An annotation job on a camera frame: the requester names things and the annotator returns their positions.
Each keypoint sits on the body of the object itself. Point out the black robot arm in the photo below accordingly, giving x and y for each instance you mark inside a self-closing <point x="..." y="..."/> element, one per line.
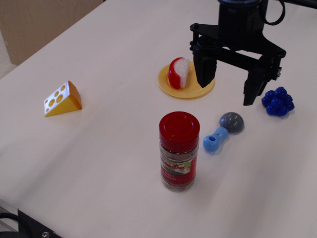
<point x="238" y="40"/>

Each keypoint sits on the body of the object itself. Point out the blue toy grape cluster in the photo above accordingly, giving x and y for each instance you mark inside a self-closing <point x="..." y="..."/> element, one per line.
<point x="278" y="102"/>

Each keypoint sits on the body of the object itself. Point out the blue and grey toy scoop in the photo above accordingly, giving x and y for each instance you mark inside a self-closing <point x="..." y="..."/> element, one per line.
<point x="230" y="122"/>

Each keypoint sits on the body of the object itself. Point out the red lidded spice jar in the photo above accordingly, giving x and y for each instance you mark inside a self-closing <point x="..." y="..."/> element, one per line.
<point x="178" y="144"/>

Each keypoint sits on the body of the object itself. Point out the yellow toy cheese wedge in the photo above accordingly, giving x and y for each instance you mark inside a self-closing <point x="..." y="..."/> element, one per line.
<point x="63" y="100"/>

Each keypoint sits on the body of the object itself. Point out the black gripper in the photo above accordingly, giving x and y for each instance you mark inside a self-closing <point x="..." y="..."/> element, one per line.
<point x="237" y="40"/>

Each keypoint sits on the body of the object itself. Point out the black corner bracket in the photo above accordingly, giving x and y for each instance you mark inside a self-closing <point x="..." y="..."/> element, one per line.
<point x="37" y="229"/>

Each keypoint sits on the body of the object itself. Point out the red and white toy sushi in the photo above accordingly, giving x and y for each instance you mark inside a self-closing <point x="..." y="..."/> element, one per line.
<point x="178" y="71"/>

